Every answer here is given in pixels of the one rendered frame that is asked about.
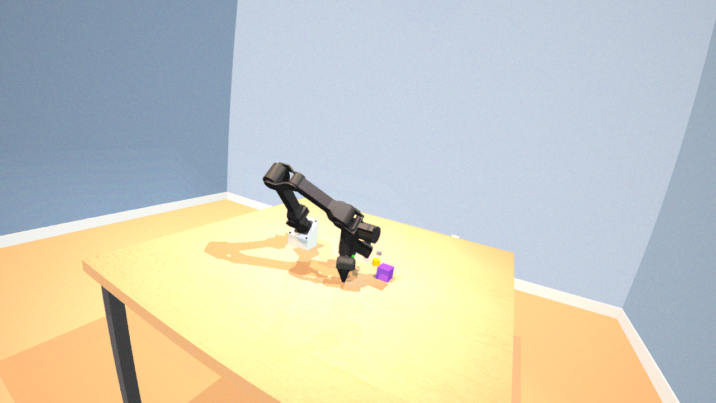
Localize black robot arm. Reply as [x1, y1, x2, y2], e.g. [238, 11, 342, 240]
[263, 162, 381, 258]

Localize purple block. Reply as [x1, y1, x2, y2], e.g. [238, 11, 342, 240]
[376, 263, 394, 283]

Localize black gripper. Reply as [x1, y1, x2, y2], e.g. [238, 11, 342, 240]
[336, 235, 357, 282]

